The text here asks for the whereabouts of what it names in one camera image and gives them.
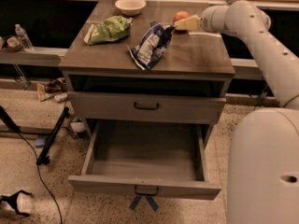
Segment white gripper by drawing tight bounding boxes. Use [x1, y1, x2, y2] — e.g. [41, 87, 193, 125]
[174, 6, 229, 34]

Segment red orange apple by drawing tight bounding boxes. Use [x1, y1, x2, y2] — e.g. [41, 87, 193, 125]
[173, 11, 191, 22]

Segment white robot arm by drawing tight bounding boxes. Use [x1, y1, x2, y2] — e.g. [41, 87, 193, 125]
[175, 0, 299, 224]

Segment grey wooden drawer cabinet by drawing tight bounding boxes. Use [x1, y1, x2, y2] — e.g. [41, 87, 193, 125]
[59, 2, 235, 139]

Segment closed grey middle drawer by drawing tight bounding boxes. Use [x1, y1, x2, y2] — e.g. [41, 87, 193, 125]
[68, 91, 226, 124]

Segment open grey bottom drawer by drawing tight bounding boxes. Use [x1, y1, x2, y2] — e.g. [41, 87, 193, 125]
[68, 120, 221, 200]

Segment blue white chip bag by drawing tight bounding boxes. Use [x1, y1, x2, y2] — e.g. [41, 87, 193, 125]
[128, 21, 175, 70]

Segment white paper bowl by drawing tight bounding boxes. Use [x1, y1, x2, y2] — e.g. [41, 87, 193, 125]
[115, 0, 146, 16]

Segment green chip bag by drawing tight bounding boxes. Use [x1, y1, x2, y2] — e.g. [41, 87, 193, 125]
[84, 16, 133, 46]

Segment snack wrappers on floor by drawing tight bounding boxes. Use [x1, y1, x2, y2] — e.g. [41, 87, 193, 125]
[36, 78, 66, 102]

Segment clear plastic water bottle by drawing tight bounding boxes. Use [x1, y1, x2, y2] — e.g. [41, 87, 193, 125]
[15, 24, 34, 51]

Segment brown basket with cup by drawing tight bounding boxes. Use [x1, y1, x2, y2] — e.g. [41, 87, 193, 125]
[0, 36, 22, 52]

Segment black tripod leg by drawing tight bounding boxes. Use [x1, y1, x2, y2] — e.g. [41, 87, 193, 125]
[36, 107, 69, 165]

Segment black clamp on floor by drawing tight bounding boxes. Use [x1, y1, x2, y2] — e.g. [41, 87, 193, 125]
[0, 189, 31, 217]

